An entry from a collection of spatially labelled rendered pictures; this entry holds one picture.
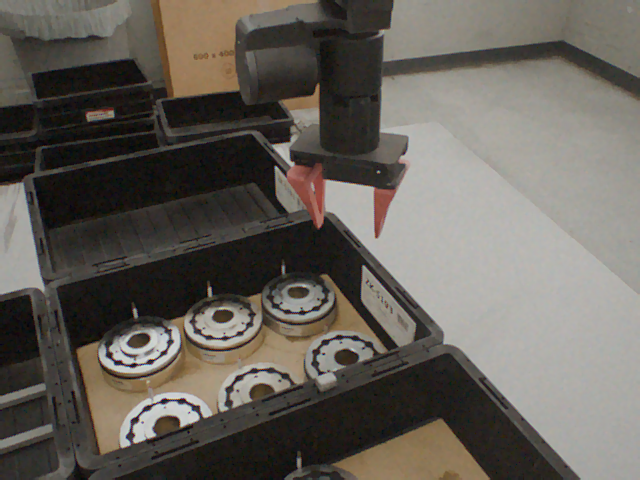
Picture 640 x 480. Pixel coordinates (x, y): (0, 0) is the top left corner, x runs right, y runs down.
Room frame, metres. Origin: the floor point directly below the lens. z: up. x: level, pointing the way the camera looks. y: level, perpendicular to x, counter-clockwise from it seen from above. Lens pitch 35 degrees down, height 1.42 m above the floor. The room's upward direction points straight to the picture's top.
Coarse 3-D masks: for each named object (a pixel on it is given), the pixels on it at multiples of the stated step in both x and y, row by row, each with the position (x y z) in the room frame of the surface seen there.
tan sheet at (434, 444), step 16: (416, 432) 0.46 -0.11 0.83; (432, 432) 0.46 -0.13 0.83; (448, 432) 0.46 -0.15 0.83; (384, 448) 0.44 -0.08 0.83; (400, 448) 0.44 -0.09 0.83; (416, 448) 0.44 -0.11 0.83; (432, 448) 0.44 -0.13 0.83; (448, 448) 0.44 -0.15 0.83; (464, 448) 0.44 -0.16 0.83; (336, 464) 0.42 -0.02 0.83; (352, 464) 0.42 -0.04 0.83; (368, 464) 0.42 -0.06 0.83; (384, 464) 0.42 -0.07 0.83; (400, 464) 0.42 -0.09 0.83; (416, 464) 0.42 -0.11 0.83; (432, 464) 0.42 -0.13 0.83; (448, 464) 0.41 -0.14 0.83; (464, 464) 0.41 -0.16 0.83
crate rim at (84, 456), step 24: (336, 216) 0.75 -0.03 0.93; (216, 240) 0.69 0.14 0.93; (240, 240) 0.70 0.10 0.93; (120, 264) 0.64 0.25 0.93; (144, 264) 0.64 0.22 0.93; (48, 288) 0.59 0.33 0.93; (48, 312) 0.55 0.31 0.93; (432, 336) 0.51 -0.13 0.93; (72, 360) 0.47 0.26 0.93; (384, 360) 0.47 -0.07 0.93; (72, 384) 0.44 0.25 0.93; (312, 384) 0.44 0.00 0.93; (72, 408) 0.41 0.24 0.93; (240, 408) 0.41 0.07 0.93; (264, 408) 0.41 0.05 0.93; (72, 432) 0.38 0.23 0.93; (168, 432) 0.38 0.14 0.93; (192, 432) 0.38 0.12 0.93; (96, 456) 0.35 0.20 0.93; (120, 456) 0.35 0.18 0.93
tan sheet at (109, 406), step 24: (336, 288) 0.71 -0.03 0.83; (336, 312) 0.66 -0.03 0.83; (264, 336) 0.61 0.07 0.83; (312, 336) 0.61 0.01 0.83; (96, 360) 0.57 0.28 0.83; (192, 360) 0.57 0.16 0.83; (264, 360) 0.57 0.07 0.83; (288, 360) 0.57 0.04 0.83; (96, 384) 0.53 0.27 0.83; (168, 384) 0.53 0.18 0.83; (192, 384) 0.53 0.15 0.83; (216, 384) 0.53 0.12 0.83; (96, 408) 0.49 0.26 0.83; (120, 408) 0.49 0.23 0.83; (216, 408) 0.49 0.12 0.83; (96, 432) 0.46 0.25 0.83
